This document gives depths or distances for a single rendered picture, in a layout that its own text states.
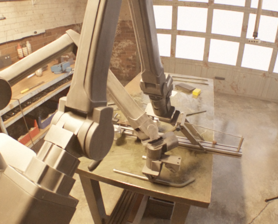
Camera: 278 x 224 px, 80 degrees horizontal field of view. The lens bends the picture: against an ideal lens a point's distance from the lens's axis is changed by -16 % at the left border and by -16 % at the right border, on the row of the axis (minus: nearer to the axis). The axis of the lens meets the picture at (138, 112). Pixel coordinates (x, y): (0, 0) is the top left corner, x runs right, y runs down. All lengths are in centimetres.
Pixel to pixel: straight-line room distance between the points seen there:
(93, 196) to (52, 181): 98
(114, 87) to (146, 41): 25
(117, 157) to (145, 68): 53
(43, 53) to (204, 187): 82
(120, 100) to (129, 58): 351
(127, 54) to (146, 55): 363
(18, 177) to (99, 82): 20
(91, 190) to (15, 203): 98
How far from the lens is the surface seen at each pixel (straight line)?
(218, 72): 403
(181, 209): 109
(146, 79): 61
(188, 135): 97
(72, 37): 75
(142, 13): 49
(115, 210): 155
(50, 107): 270
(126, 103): 70
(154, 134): 70
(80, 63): 34
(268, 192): 229
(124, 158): 97
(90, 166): 91
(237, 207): 201
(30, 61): 71
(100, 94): 34
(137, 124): 69
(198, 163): 98
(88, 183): 120
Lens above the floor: 154
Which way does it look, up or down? 30 degrees down
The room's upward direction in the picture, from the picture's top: straight up
